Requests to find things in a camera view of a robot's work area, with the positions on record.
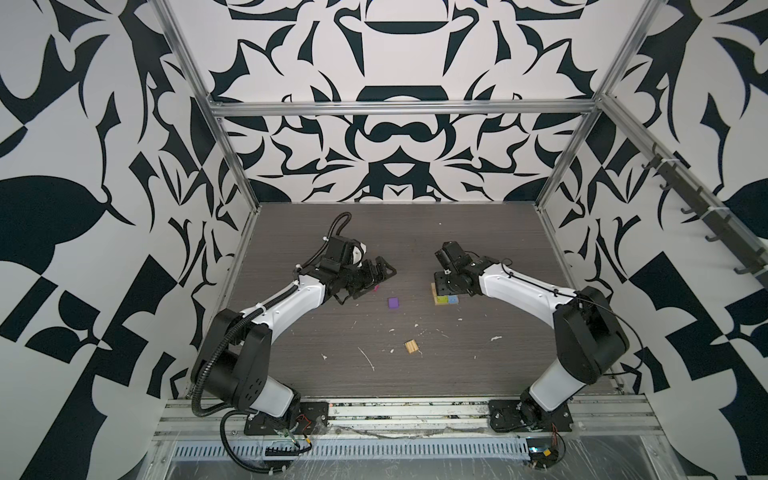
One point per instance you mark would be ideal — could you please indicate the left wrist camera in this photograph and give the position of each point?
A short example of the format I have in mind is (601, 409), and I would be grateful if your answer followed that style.
(358, 252)

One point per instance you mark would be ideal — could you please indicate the green circuit board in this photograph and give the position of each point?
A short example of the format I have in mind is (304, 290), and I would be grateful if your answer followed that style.
(545, 453)

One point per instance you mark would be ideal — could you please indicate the white slotted cable duct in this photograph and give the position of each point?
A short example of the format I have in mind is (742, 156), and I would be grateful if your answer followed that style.
(515, 449)

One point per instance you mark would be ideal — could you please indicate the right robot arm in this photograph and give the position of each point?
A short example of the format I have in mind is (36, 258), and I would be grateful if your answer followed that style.
(589, 337)

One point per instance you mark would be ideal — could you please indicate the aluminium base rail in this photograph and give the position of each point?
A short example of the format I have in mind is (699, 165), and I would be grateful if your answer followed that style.
(393, 417)

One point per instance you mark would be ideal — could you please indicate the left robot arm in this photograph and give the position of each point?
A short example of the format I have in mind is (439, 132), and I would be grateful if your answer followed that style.
(232, 367)

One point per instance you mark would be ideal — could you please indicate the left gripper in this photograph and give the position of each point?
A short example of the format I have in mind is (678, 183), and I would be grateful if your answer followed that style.
(372, 281)

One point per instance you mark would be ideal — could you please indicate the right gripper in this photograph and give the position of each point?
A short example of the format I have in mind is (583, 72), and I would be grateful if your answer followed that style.
(439, 278)

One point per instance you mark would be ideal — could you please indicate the small natural wood block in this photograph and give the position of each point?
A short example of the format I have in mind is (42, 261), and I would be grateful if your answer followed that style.
(411, 346)

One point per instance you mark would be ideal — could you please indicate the black wall hook rack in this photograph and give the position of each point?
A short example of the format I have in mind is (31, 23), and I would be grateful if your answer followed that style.
(702, 204)

